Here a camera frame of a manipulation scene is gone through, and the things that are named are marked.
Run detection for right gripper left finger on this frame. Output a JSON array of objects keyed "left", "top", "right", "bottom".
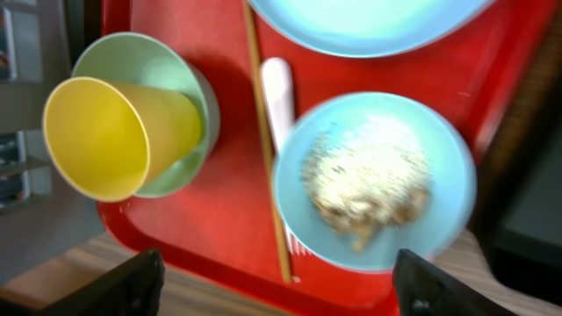
[{"left": 1, "top": 248, "right": 165, "bottom": 316}]

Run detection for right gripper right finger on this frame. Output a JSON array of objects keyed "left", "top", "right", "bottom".
[{"left": 393, "top": 249, "right": 516, "bottom": 316}]

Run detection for small light blue bowl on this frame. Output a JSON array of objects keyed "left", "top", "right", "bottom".
[{"left": 272, "top": 92, "right": 477, "bottom": 273}]

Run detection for rice food scraps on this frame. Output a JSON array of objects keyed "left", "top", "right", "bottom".
[{"left": 301, "top": 117, "right": 432, "bottom": 252}]

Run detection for yellow plastic cup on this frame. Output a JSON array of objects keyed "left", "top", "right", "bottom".
[{"left": 42, "top": 76, "right": 203, "bottom": 202}]

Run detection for black waste tray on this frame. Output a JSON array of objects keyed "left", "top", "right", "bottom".
[{"left": 470, "top": 22, "right": 561, "bottom": 307}]

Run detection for green saucer bowl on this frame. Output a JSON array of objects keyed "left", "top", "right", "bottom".
[{"left": 71, "top": 32, "right": 220, "bottom": 198}]

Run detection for white plastic fork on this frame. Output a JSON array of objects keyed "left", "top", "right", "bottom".
[{"left": 260, "top": 57, "right": 314, "bottom": 257}]

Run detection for large light blue plate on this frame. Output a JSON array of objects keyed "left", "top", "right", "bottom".
[{"left": 249, "top": 0, "right": 494, "bottom": 58}]

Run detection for single wooden chopstick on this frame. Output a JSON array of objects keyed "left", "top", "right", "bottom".
[{"left": 241, "top": 0, "right": 292, "bottom": 284}]

